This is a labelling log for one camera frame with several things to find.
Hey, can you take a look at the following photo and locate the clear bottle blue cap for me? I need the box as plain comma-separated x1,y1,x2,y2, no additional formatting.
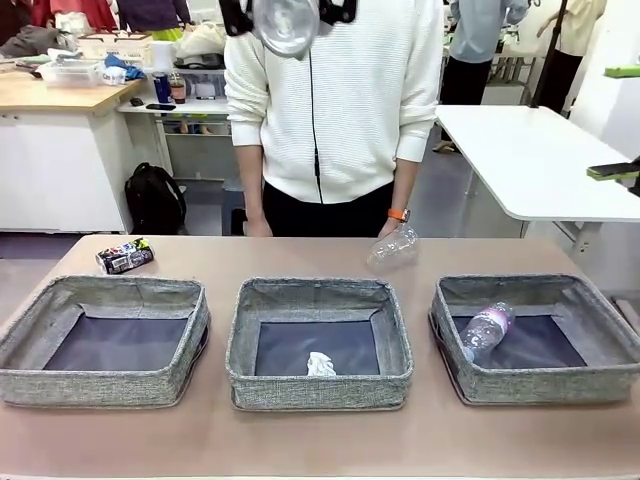
460,301,516,364

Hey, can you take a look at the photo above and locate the clear plastic cup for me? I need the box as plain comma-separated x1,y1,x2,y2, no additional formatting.
366,223,420,273

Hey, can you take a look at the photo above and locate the white paper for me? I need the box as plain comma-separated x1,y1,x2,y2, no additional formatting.
305,350,339,377

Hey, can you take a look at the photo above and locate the person's right forearm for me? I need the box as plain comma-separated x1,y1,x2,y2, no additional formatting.
234,144,266,221

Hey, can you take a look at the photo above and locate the person's left forearm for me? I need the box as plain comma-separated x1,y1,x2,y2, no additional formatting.
392,157,424,214

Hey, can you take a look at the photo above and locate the person's right hand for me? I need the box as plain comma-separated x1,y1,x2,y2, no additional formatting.
247,215,275,238

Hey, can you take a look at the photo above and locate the person's left hand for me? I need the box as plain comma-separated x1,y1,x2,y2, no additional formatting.
377,217,409,242

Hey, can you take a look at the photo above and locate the white bag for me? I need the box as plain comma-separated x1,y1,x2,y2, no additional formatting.
175,22,226,69

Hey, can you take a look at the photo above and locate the person in cream top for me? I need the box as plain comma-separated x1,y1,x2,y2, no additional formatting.
537,0,609,114

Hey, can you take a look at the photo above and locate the black stand pole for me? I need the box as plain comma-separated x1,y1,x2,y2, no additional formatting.
530,0,570,109

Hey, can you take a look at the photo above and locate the white cylinder container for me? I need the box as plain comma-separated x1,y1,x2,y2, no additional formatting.
149,39,175,71

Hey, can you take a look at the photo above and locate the person in dark top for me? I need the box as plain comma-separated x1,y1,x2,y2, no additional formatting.
115,0,192,32

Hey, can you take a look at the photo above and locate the person in white sweater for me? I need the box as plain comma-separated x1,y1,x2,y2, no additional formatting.
223,0,446,238

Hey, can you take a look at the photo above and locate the plastic cup dark drink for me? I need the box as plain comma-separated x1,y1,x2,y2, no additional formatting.
168,71,188,105

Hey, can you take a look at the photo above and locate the dark blue bottle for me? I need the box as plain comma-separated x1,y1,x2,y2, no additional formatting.
152,71,172,104

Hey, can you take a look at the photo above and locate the blue cloth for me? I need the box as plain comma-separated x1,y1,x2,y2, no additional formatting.
103,53,147,81

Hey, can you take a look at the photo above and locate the white printed cardboard box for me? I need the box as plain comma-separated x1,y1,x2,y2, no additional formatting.
77,32,154,64

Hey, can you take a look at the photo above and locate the white shelf table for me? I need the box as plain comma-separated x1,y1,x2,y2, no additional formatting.
117,97,234,181

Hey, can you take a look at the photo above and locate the person in light blue shirt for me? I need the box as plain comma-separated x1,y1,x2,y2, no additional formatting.
444,0,530,106

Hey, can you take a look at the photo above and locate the person in red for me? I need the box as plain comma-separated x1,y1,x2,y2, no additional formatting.
32,0,117,31

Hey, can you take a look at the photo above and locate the clear plastic bin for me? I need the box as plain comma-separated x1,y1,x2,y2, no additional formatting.
38,59,104,89

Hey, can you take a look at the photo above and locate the black backpack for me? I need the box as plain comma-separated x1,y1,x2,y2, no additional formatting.
123,161,189,236

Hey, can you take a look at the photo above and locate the grey cloth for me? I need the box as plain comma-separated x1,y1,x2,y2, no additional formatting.
0,24,76,59

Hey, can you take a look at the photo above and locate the grey fabric basket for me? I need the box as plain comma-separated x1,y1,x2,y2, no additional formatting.
428,272,640,406
225,277,415,412
0,273,211,409

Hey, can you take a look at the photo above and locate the black blue crushed can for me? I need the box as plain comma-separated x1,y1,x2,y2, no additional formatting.
95,237,155,275

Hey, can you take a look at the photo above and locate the thin black cord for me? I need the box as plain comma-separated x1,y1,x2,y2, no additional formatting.
308,47,326,205

